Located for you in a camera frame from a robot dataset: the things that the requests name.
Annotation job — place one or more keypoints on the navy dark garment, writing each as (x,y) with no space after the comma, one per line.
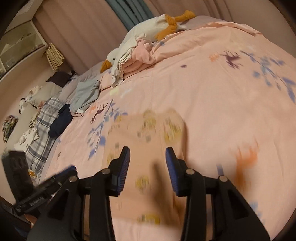
(61,121)

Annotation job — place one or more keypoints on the teal curtain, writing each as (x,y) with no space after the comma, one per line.
(130,12)

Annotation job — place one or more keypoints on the white bedside shelf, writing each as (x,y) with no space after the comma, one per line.
(21,42)

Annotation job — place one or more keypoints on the hanging straw bundle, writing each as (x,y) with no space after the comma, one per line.
(54,56)

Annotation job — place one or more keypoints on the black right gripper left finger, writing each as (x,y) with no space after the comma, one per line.
(64,216)

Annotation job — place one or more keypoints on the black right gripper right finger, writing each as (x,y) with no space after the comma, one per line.
(232,216)

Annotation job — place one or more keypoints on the peach duck-print pajama garment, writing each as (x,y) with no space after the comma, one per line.
(148,196)

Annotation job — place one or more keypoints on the white folded cloth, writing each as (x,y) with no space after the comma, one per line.
(123,55)

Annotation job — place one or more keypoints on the dark brown pillow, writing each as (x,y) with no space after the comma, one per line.
(61,78)

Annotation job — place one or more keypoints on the grey plaid blanket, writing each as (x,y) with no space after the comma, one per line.
(38,151)

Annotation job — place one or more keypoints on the pink printed duvet cover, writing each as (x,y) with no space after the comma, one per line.
(234,90)

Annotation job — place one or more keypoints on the pink folded towel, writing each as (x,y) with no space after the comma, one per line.
(141,56)

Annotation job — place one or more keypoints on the white goose plush toy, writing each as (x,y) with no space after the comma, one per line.
(154,29)

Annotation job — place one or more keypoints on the grey-blue crumpled garment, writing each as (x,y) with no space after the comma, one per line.
(85,94)

